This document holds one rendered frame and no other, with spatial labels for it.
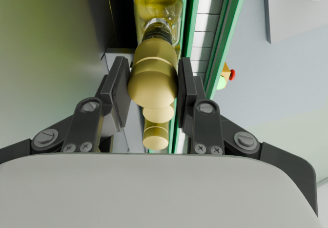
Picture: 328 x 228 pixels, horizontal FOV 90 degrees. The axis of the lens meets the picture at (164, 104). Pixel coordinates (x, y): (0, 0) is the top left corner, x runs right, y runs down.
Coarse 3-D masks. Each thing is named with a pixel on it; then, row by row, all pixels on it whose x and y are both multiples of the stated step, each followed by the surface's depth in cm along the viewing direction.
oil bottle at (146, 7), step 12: (144, 0) 17; (156, 0) 17; (168, 0) 17; (180, 0) 18; (144, 12) 17; (156, 12) 17; (168, 12) 17; (180, 12) 18; (144, 24) 18; (180, 24) 18; (180, 36) 20
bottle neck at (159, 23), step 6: (156, 18) 17; (150, 24) 16; (156, 24) 16; (162, 24) 16; (168, 24) 17; (144, 30) 18; (150, 30) 15; (156, 30) 15; (162, 30) 15; (168, 30) 16; (144, 36) 15; (150, 36) 14; (156, 36) 14; (162, 36) 14; (168, 36) 15
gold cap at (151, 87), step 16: (144, 48) 12; (160, 48) 12; (144, 64) 10; (160, 64) 10; (176, 64) 13; (128, 80) 10; (144, 80) 10; (160, 80) 10; (176, 80) 10; (144, 96) 11; (160, 96) 11; (176, 96) 11
